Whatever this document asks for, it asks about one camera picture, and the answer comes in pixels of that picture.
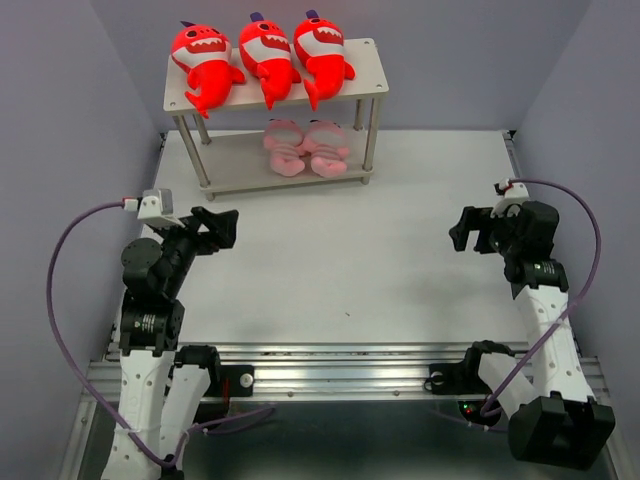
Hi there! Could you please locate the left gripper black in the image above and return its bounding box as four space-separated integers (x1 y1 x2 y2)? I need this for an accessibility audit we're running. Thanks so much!
152 205 238 297

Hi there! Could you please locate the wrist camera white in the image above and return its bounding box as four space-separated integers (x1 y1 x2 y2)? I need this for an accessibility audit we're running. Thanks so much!
123 188 184 229
490 179 529 218

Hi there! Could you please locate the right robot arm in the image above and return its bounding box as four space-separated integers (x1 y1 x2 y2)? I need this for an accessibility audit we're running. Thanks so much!
449 200 616 470

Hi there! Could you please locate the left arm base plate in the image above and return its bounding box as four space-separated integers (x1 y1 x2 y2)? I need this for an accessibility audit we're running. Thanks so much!
203 364 255 400

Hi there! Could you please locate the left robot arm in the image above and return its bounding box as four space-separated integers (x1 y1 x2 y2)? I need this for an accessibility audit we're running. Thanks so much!
102 207 239 479

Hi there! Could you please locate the red shark plush wall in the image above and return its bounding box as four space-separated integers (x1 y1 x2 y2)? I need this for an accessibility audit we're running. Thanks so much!
170 21 246 119

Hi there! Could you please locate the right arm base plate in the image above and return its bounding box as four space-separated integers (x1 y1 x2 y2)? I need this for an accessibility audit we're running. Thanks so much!
423 363 484 395

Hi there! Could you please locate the pink striped plush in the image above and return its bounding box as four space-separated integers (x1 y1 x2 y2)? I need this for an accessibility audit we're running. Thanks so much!
263 119 305 177
302 120 350 178

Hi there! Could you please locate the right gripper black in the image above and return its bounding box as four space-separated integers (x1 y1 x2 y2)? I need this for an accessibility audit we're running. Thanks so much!
447 202 522 258

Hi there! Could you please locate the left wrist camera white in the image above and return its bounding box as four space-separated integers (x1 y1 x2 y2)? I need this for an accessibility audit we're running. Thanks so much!
123 188 184 229

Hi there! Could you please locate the red shark plush back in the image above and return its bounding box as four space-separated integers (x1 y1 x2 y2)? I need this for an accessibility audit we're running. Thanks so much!
238 12 302 110

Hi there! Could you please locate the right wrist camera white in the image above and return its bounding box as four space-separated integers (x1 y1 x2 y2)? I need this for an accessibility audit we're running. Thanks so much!
490 179 529 218

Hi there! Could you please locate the red shark plush mouth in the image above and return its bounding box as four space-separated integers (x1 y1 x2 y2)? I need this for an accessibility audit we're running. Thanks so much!
293 9 356 111

